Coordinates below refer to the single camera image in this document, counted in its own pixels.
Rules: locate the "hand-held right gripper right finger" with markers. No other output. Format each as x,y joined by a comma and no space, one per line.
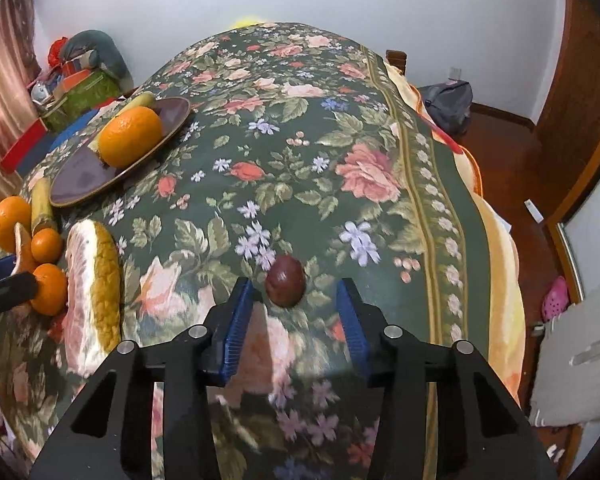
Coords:
352,325

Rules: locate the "large orange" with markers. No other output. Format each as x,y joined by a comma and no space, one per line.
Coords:
130,135
7,220

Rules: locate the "wall socket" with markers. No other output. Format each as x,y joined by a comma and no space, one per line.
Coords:
455,71

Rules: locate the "large pomelo piece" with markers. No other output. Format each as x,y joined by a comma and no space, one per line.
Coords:
87,300

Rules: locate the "red box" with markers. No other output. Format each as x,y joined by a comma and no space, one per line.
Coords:
25,147

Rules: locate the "wooden door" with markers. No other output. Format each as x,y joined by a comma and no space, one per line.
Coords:
585,85

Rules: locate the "orange yellow blanket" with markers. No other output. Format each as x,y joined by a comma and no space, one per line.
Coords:
500,260

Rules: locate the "green floral tablecloth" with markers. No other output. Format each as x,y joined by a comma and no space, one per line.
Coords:
305,185

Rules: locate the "banana with cut end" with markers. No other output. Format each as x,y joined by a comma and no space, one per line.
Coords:
41,200

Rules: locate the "grey plush pillow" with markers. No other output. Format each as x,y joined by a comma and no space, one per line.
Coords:
92,42

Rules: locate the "red plastic bag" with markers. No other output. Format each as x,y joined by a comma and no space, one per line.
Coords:
57,50

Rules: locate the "green floral storage box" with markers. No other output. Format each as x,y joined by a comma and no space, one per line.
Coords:
87,95

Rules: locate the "grey plastic bag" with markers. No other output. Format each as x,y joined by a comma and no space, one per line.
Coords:
447,105

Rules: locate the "small white fan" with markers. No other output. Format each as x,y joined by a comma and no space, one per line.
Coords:
40,92

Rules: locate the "wooden bed post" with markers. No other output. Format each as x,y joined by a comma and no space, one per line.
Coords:
396,60

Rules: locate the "small tangerine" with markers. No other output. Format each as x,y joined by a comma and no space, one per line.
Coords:
47,245
52,287

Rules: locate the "brown round fruit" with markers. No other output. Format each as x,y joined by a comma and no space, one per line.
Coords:
285,280

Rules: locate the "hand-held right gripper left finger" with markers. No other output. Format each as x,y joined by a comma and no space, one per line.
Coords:
235,320

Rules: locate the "brown oval plate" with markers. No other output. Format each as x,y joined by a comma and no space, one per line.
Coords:
80,175

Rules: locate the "orange cardboard box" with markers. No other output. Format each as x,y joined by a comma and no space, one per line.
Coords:
80,80

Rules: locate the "pink slipper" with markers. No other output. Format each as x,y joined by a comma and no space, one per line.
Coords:
555,297

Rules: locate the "striped brown curtain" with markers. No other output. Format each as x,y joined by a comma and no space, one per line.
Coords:
0,85

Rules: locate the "white wardrobe sliding door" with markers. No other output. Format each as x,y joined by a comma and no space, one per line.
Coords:
595,250

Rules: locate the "yellow-green banana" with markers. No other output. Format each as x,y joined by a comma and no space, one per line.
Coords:
141,100

